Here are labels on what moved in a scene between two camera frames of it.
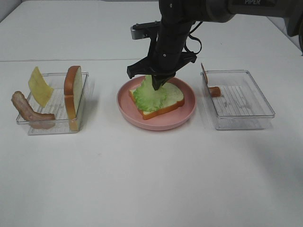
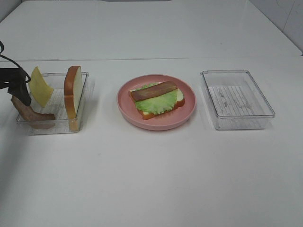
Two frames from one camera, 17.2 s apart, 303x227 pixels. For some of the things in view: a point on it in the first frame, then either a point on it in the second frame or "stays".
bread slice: [73, 88] stays
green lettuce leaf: [148, 99] to [158, 104]
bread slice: [174, 98] stays
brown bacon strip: [215, 91] to [152, 91]
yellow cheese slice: [39, 88] stays
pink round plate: [163, 120] stays
